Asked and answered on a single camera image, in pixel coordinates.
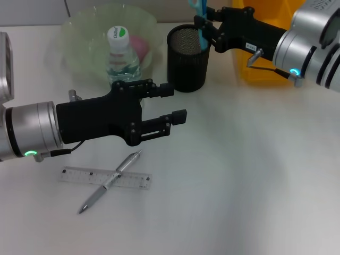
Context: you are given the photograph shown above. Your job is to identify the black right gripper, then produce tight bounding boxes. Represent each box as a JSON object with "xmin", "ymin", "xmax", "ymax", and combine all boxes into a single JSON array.
[{"xmin": 193, "ymin": 6, "xmax": 287, "ymax": 63}]

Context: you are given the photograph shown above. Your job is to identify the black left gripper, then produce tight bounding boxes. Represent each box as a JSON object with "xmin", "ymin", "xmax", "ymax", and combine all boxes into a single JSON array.
[{"xmin": 55, "ymin": 79, "xmax": 189, "ymax": 147}]

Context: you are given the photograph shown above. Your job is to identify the blue scissors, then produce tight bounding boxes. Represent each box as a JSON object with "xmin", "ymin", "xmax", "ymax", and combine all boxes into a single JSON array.
[{"xmin": 188, "ymin": 0, "xmax": 210, "ymax": 51}]

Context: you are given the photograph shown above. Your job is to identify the clear water bottle green label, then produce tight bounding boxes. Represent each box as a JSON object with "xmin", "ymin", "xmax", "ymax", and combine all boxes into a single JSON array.
[{"xmin": 106, "ymin": 25, "xmax": 146, "ymax": 107}]

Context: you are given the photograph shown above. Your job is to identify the silver pen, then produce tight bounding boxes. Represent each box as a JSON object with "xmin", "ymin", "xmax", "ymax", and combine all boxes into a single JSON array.
[{"xmin": 78, "ymin": 149, "xmax": 144, "ymax": 215}]

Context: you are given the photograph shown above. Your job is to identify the transparent plastic ruler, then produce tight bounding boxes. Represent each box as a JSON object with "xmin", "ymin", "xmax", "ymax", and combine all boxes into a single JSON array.
[{"xmin": 58, "ymin": 166, "xmax": 152, "ymax": 190}]

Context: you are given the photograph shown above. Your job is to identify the black mesh pen holder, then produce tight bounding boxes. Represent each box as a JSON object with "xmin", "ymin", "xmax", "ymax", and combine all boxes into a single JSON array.
[{"xmin": 166, "ymin": 24, "xmax": 213, "ymax": 93}]

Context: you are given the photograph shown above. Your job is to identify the green translucent fruit bowl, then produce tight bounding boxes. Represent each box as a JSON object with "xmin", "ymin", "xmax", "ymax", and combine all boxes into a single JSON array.
[{"xmin": 46, "ymin": 4, "xmax": 164, "ymax": 90}]

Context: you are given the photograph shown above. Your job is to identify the yellow plastic bin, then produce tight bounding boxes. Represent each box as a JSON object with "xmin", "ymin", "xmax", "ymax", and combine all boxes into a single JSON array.
[{"xmin": 231, "ymin": 0, "xmax": 306, "ymax": 86}]

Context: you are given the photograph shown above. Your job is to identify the grey right gripper cable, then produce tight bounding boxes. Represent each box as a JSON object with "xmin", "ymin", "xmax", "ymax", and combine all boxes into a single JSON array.
[{"xmin": 246, "ymin": 48, "xmax": 303, "ymax": 87}]

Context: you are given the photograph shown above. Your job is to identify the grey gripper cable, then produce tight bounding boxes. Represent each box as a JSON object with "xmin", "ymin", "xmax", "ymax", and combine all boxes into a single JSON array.
[
  {"xmin": 246, "ymin": 48, "xmax": 303, "ymax": 87},
  {"xmin": 33, "ymin": 89, "xmax": 86, "ymax": 163}
]

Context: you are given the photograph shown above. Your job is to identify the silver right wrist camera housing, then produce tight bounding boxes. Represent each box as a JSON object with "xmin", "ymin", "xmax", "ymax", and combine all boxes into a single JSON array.
[{"xmin": 292, "ymin": 0, "xmax": 340, "ymax": 50}]

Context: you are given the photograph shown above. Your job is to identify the grey left gripper cable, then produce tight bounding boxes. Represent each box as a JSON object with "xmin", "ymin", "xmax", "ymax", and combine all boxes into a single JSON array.
[{"xmin": 33, "ymin": 89, "xmax": 86, "ymax": 163}]

